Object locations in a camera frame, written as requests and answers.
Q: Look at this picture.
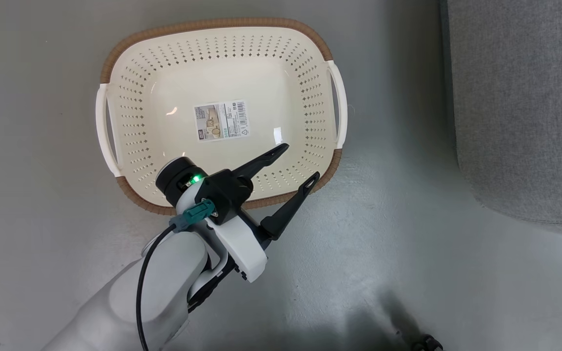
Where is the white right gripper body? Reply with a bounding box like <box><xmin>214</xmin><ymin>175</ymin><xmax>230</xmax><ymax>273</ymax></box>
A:
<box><xmin>176</xmin><ymin>185</ymin><xmax>268</xmax><ymax>283</ymax></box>

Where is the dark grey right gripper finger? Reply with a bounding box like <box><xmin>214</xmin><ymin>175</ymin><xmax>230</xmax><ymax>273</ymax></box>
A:
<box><xmin>260</xmin><ymin>171</ymin><xmax>321</xmax><ymax>241</ymax></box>
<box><xmin>231</xmin><ymin>143</ymin><xmax>290</xmax><ymax>180</ymax></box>

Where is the printed basket label sticker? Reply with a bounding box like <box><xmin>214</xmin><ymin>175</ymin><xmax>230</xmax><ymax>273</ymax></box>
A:
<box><xmin>194</xmin><ymin>100</ymin><xmax>252</xmax><ymax>143</ymax></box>

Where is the cream laundry basket brown rim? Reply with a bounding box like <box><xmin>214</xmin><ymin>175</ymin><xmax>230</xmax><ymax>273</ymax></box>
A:
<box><xmin>95</xmin><ymin>18</ymin><xmax>349</xmax><ymax>216</ymax></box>

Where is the grey fabric sofa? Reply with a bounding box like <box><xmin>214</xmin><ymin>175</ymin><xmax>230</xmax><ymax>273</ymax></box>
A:
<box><xmin>439</xmin><ymin>0</ymin><xmax>562</xmax><ymax>239</ymax></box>

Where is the teal cable connector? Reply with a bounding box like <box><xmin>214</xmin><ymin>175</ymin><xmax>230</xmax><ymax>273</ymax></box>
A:
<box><xmin>170</xmin><ymin>199</ymin><xmax>216</xmax><ymax>234</ymax></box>

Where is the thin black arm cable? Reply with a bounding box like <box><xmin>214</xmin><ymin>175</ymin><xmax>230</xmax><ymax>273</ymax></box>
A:
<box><xmin>136</xmin><ymin>223</ymin><xmax>178</xmax><ymax>351</ymax></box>

